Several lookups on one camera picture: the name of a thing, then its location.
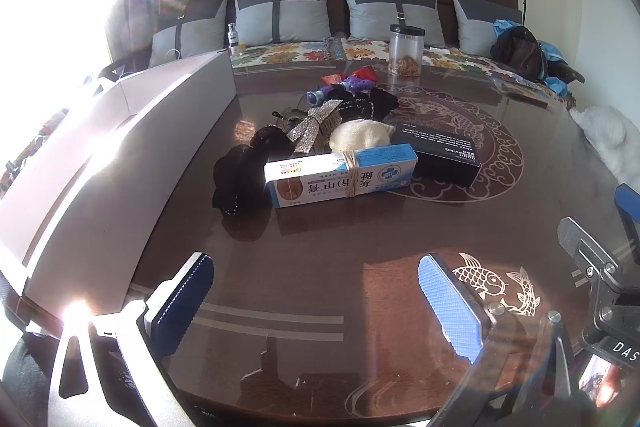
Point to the white pump bottle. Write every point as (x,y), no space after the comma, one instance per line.
(233,39)

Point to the black beaded knit glove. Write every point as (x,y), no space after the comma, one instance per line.
(365,107)

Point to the dark brown bag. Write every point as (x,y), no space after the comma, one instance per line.
(517,52)

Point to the cream knitted pouch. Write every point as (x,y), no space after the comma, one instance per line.
(360,134)

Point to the black hairpiece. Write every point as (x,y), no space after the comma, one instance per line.
(240,177)

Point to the silver rhinestone bow clip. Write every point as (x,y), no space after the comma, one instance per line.
(312,124)

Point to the blue cloth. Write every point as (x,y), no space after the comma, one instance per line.
(507,28)

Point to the black rectangular box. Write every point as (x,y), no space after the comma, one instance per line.
(440,152)

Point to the dark thin-framed eyeglasses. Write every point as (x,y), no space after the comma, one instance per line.
(282,117)

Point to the clear jar with black lid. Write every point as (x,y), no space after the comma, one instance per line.
(406,52)

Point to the white plush toy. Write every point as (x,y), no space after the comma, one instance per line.
(610,132)

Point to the large grey cardboard box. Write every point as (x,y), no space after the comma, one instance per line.
(125,167)

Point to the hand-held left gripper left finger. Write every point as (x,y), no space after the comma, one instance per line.
(177,302)

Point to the red snack packet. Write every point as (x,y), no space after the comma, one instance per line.
(362,73)

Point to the blue and white medicine box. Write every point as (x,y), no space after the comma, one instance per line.
(320,182)

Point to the brown glass desktop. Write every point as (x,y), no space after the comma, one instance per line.
(350,237)

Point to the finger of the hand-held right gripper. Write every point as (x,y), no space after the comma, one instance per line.
(629,203)
(575,237)

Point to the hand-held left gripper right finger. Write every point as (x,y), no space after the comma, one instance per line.
(450,312)

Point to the purple and teal toy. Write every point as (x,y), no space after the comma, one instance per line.
(350,84)

